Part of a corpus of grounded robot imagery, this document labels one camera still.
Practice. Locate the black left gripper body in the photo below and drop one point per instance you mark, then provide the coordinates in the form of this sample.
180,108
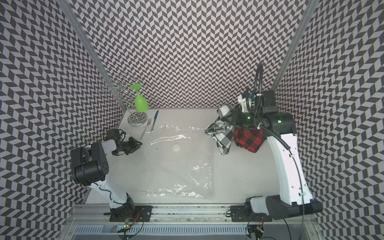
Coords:
129,147

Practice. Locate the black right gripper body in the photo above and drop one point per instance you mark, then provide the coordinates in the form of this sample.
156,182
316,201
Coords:
250,119

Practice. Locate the black white plaid shirt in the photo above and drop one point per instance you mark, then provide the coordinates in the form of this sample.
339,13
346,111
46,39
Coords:
221,129

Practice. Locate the clear plastic vacuum bag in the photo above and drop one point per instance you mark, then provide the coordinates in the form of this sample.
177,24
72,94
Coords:
156,170

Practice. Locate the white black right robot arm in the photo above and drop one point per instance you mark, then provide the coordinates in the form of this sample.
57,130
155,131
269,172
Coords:
295,198

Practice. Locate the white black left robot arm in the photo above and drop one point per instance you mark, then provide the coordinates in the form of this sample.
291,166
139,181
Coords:
89,167

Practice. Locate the white round bag valve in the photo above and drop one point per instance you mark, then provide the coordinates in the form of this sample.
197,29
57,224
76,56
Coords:
176,147

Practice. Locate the small clear fork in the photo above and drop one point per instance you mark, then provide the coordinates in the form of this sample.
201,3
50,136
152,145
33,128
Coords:
145,129

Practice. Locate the blue green pen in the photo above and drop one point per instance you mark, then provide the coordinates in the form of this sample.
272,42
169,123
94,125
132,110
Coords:
154,121

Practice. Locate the green plastic wine glass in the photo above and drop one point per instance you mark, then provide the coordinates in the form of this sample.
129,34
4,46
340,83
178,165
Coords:
141,103

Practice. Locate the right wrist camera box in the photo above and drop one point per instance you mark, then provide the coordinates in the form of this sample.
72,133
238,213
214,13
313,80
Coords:
246,103

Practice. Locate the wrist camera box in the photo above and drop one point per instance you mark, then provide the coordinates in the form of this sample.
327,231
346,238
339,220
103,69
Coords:
116,134
246,103

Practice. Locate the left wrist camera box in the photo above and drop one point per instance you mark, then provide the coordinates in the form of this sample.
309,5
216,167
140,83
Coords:
116,134

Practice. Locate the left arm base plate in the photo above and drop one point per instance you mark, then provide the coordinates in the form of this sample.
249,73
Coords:
141,213

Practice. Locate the left electronics board with wires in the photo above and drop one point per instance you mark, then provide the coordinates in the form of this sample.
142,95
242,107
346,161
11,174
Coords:
131,227

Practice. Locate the electronics board with wires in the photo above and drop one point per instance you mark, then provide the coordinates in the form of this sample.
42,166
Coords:
257,232
131,227

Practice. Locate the aluminium front rail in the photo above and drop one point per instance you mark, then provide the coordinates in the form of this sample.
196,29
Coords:
163,213

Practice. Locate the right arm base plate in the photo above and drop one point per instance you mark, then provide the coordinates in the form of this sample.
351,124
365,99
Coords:
245,214

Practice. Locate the right electronics board with wires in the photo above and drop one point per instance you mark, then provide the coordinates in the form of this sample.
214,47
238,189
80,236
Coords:
257,232

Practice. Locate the aluminium frame corner post right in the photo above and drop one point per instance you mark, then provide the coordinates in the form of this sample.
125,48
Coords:
303,23

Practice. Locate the aluminium frame corner post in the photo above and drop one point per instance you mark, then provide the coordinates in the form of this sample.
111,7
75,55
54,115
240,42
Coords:
70,16
303,23

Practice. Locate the aluminium frame corner post left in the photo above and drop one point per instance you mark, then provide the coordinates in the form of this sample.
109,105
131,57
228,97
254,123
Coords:
70,16

